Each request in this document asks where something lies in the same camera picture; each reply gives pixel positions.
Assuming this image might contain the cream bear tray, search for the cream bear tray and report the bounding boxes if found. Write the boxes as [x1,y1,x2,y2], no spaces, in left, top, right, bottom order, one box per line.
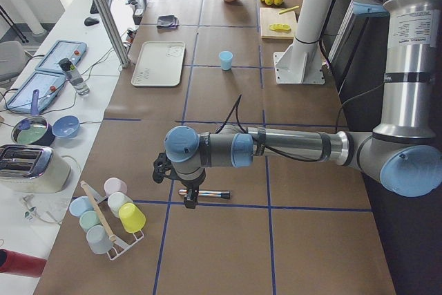
[131,41,186,87]

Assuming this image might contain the white cup on rack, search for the white cup on rack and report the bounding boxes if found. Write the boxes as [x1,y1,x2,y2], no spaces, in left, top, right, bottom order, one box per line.
[107,191,133,218]

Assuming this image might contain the aluminium frame post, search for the aluminium frame post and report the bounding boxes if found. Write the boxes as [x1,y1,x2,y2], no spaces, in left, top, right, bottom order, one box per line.
[93,0,130,68]

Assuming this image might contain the red bottle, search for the red bottle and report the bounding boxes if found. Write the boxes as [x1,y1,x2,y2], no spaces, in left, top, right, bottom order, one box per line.
[1,249,47,278]

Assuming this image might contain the light blue cup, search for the light blue cup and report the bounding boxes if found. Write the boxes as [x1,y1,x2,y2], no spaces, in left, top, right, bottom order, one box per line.
[218,50,233,70]

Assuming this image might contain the pink cup on rack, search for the pink cup on rack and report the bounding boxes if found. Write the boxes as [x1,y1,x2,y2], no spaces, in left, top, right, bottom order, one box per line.
[104,177,128,196]

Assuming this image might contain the cream steel toaster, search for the cream steel toaster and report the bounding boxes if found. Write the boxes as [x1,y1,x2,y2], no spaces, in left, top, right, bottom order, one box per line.
[1,144,70,193]

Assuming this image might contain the lemon slices row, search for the lemon slices row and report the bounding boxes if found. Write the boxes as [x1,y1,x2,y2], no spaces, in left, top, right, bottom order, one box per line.
[269,23,291,32]

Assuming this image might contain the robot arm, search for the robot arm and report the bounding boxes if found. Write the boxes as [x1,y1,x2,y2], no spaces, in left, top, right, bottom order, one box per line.
[153,0,441,208]

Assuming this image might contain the clear water bottle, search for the clear water bottle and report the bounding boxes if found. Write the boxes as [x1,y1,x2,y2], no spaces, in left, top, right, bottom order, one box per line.
[58,58,90,95]

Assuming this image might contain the yellow cup on rack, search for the yellow cup on rack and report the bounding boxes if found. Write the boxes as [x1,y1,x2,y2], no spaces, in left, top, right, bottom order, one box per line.
[118,202,146,234]

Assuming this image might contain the yellow-green plastic knife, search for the yellow-green plastic knife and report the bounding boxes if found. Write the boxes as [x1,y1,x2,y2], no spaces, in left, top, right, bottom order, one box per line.
[278,6,300,15]

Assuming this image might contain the blue cup on rack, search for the blue cup on rack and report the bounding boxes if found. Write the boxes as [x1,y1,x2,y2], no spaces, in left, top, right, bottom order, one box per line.
[68,196,93,218]

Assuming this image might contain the teach pendant far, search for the teach pendant far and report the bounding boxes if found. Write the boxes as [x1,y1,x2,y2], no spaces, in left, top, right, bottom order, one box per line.
[35,40,88,73]

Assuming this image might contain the white wire cup rack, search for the white wire cup rack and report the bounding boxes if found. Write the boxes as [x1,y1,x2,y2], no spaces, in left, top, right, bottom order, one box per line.
[79,180,144,261]

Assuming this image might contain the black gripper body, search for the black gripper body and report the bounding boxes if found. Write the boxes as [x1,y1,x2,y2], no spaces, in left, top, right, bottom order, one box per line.
[153,152,206,191]

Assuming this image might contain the mint cup on rack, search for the mint cup on rack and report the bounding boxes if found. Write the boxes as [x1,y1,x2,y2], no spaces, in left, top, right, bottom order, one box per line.
[79,210,101,233]

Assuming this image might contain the blue bowl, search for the blue bowl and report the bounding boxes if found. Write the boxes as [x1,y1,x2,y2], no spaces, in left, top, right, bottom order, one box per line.
[52,115,80,138]

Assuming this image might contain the teach pendant near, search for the teach pendant near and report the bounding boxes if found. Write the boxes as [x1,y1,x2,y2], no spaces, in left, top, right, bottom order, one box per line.
[3,71,68,115]

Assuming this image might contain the bamboo cutting board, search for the bamboo cutting board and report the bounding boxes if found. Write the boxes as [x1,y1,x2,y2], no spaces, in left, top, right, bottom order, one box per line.
[259,8,297,40]

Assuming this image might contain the steel muddler black tip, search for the steel muddler black tip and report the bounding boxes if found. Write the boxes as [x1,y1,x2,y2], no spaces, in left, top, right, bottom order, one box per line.
[198,190,231,200]

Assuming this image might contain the grey office chair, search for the grey office chair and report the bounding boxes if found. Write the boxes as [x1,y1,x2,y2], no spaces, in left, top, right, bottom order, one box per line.
[0,41,27,82]

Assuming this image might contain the grey cup on rack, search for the grey cup on rack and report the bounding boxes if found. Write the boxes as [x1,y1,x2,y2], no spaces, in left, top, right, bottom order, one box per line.
[86,225,113,254]

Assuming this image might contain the black computer mouse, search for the black computer mouse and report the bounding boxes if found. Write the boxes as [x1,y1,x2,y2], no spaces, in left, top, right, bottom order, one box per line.
[84,17,99,27]

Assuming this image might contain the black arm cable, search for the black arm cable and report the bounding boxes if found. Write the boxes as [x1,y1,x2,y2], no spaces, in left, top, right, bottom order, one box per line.
[215,93,270,158]

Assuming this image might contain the teach pendant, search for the teach pendant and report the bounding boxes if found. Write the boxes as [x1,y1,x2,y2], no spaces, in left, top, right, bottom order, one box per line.
[3,71,68,115]
[35,40,88,73]

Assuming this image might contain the grey folded cloth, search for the grey folded cloth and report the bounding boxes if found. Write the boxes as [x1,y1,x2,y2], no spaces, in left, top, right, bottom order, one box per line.
[156,15,179,29]

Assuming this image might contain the navy saucepan purple handle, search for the navy saucepan purple handle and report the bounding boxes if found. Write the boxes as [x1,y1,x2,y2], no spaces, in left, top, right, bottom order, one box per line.
[11,89,55,146]

